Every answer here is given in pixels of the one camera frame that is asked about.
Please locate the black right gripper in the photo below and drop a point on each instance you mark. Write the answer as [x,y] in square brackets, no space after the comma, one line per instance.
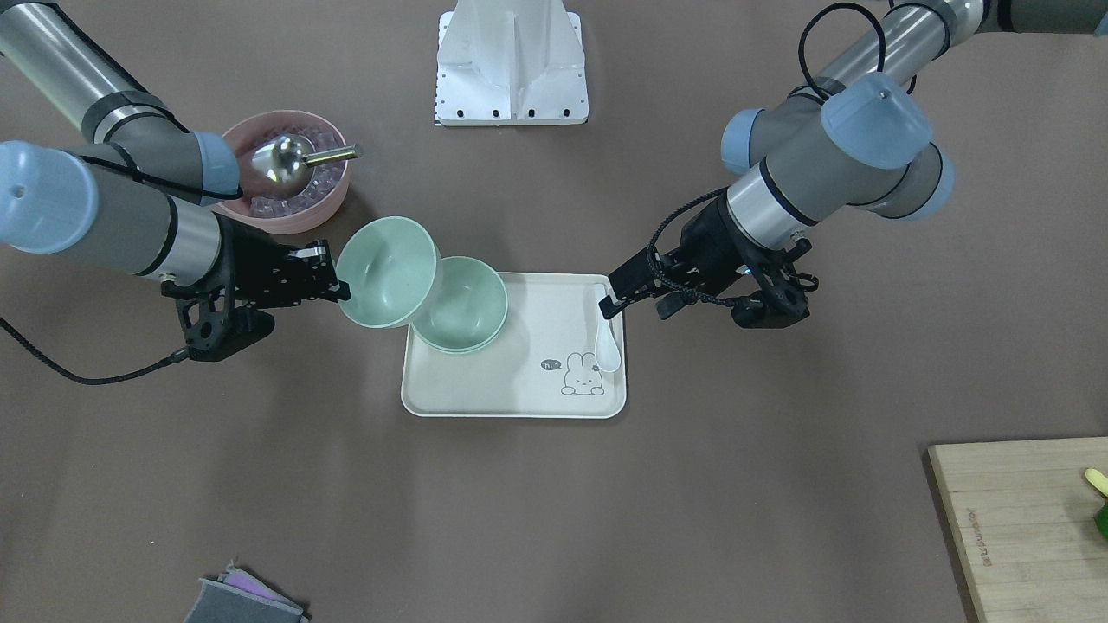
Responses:
[246,262]

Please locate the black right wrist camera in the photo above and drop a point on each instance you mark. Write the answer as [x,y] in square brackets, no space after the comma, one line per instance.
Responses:
[214,326]

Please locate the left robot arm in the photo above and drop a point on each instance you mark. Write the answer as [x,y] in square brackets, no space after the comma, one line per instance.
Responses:
[850,136]

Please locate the grey folded cloth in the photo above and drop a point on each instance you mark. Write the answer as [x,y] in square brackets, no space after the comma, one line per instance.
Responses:
[237,595]

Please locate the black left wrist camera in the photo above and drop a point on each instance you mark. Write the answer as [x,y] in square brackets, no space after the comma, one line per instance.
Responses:
[781,298]

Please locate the yellow plastic knife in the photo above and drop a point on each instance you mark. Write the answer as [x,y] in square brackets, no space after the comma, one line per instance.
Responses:
[1097,480]

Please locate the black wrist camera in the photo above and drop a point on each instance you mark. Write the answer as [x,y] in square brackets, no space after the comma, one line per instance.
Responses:
[781,298]
[214,326]

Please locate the green bowl on tray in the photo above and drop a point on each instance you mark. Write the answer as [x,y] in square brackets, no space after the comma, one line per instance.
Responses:
[457,340]

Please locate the green bowl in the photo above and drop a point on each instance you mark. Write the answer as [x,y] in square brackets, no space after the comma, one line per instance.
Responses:
[393,269]
[470,292]
[457,340]

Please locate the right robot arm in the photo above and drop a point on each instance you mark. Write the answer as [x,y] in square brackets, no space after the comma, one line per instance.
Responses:
[138,195]

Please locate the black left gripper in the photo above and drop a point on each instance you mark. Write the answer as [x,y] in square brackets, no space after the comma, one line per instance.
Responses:
[703,245]

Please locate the metal ice scoop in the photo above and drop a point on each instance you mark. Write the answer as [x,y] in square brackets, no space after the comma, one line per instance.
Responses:
[283,167]

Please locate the clear ice cubes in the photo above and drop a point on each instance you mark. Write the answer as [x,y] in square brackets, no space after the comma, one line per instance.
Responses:
[324,180]

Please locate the bamboo cutting board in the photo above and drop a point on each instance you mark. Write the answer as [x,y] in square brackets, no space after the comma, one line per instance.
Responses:
[1022,519]

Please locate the cream bunny serving tray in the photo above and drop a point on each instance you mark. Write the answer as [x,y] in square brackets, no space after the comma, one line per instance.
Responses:
[541,365]

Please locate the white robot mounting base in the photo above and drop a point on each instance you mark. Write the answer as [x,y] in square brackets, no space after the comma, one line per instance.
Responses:
[510,63]

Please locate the pink bowl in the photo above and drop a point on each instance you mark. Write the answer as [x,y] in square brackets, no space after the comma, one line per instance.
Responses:
[249,133]

